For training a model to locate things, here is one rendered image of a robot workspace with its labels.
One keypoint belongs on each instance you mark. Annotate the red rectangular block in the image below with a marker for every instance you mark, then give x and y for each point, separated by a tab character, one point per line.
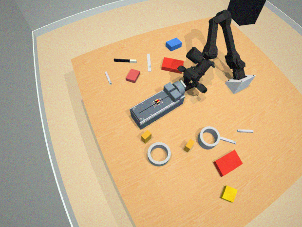
227	163
132	75
171	65

